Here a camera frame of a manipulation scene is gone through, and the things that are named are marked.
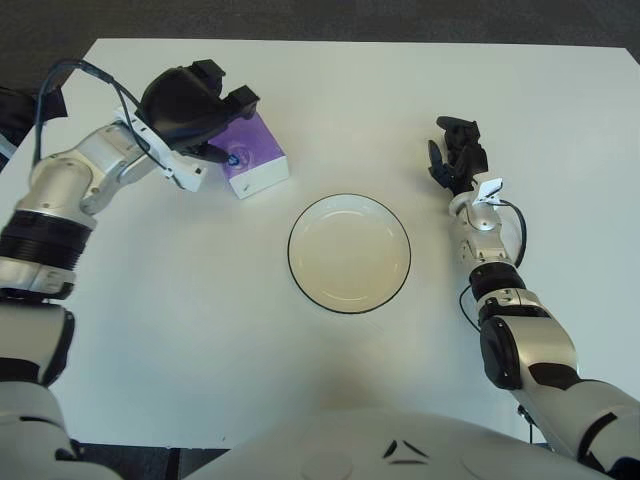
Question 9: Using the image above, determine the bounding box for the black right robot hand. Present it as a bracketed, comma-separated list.
[426, 115, 489, 196]

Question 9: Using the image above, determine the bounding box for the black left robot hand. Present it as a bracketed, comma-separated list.
[138, 58, 261, 164]

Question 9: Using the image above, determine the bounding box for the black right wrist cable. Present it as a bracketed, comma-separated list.
[499, 198, 529, 269]

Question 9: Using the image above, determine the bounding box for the white plate black rim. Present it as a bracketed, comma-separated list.
[286, 193, 413, 315]

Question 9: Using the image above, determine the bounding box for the right wrist white bracket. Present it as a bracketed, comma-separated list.
[469, 177, 505, 205]

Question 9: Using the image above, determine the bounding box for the wrist white bracket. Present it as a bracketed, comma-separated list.
[469, 177, 505, 205]
[113, 107, 209, 192]

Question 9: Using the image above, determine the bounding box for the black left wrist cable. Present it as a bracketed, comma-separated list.
[29, 58, 171, 174]

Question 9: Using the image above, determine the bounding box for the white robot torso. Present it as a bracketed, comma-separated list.
[184, 404, 616, 480]

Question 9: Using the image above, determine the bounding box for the black bag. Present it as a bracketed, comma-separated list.
[0, 84, 39, 171]

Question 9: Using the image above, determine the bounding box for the left wrist white bracket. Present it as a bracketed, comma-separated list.
[113, 107, 209, 192]

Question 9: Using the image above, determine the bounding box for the purple white tissue pack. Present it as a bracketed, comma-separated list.
[207, 112, 291, 201]

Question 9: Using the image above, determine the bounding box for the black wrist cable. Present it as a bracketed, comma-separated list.
[29, 58, 171, 174]
[499, 198, 529, 269]

